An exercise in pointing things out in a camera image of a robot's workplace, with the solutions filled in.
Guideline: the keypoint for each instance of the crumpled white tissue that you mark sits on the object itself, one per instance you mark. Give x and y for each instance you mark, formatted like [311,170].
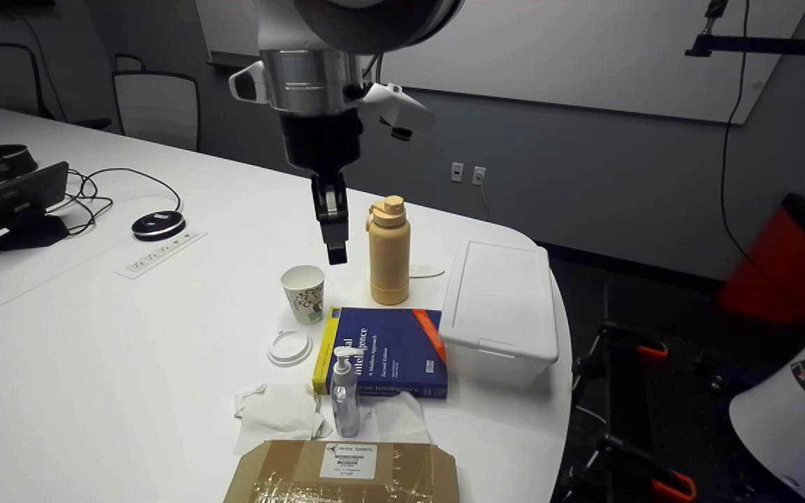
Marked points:
[277,410]

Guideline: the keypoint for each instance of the white mesh office chair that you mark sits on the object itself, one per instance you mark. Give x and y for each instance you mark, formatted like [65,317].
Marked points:
[156,107]

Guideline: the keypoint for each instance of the white wall outlet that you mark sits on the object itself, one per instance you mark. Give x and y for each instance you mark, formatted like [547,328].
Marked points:
[479,175]
[456,171]

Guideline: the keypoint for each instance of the patterned paper cup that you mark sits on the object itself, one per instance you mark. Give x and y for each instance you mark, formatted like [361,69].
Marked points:
[304,296]

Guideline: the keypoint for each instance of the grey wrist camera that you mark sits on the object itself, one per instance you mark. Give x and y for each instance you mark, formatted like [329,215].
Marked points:
[249,86]

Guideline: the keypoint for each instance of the clear plastic storage bin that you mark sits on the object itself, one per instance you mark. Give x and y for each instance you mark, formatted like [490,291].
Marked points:
[501,298]

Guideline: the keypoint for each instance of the dark office chair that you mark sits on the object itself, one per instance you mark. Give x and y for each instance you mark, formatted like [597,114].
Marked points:
[12,79]

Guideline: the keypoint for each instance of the white rounded device housing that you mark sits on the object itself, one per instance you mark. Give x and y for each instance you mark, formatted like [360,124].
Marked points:
[795,421]

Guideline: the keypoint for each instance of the white paper label strip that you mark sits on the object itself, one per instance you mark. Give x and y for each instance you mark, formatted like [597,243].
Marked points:
[156,257]

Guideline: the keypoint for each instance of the tan insulated bottle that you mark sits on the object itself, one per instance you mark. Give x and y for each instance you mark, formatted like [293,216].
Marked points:
[389,257]

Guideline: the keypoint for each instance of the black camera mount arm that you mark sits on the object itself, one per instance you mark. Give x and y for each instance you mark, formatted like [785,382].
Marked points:
[768,47]

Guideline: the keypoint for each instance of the black tablet console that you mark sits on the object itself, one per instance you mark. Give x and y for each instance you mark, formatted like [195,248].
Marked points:
[8,215]

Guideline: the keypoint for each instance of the white round lid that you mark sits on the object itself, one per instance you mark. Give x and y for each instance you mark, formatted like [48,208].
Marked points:
[289,347]

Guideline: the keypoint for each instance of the black stand leg orange knob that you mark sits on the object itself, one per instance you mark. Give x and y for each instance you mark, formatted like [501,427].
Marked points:
[649,477]
[630,353]

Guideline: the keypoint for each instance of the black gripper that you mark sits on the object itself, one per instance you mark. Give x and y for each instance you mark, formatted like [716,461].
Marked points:
[321,131]

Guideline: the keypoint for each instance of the white wall whiteboard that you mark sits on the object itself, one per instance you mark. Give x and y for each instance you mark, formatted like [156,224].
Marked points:
[628,65]

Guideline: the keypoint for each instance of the red bin black top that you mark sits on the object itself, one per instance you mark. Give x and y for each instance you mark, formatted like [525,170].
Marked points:
[785,268]

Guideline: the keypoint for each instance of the crinkled clear plastic wrap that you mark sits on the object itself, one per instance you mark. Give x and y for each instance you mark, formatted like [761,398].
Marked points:
[396,417]

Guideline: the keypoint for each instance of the brown cardboard box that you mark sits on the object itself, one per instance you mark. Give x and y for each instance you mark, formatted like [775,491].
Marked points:
[343,477]

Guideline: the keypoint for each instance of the blue book yellow spine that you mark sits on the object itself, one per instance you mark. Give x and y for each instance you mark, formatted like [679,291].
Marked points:
[393,353]

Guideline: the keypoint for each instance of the small clear pump bottle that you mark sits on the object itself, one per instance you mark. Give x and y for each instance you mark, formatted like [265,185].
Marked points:
[345,400]

